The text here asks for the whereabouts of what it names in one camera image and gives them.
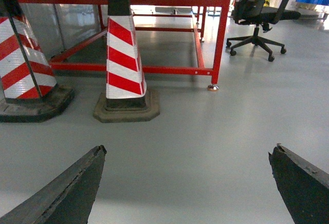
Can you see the far steel rack with bins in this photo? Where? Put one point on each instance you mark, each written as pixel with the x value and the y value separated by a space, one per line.
pixel 320 6

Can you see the black office chair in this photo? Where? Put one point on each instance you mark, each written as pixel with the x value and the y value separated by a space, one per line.
pixel 253 12

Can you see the red white traffic cone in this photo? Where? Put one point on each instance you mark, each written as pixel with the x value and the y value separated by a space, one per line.
pixel 31 92
pixel 127 98

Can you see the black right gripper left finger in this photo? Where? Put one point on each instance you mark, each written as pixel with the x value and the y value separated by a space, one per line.
pixel 68 198

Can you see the red metal workbench frame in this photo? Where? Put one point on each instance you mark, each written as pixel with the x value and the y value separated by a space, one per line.
pixel 58 62

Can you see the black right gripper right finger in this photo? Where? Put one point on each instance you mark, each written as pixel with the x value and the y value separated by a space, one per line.
pixel 302 186

